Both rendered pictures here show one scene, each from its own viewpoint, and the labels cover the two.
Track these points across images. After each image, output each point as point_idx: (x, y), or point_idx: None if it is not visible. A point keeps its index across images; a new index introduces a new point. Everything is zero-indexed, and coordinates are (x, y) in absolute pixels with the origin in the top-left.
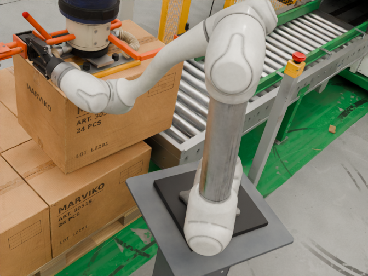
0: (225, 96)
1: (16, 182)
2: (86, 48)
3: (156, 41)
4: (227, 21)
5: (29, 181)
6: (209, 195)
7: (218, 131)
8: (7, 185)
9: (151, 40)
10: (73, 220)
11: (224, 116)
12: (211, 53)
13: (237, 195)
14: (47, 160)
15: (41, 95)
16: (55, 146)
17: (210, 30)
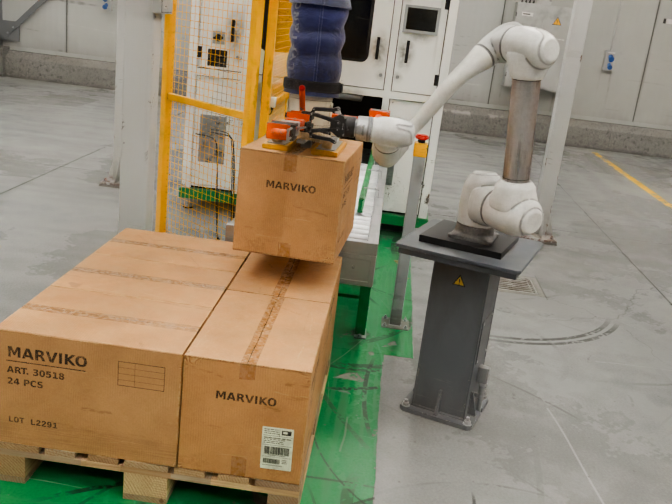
0: (539, 72)
1: (277, 299)
2: (323, 126)
3: None
4: (517, 28)
5: (287, 296)
6: (522, 175)
7: (530, 107)
8: (273, 302)
9: None
10: (327, 339)
11: (534, 93)
12: (533, 40)
13: None
14: (276, 282)
15: (298, 180)
16: (316, 235)
17: (490, 47)
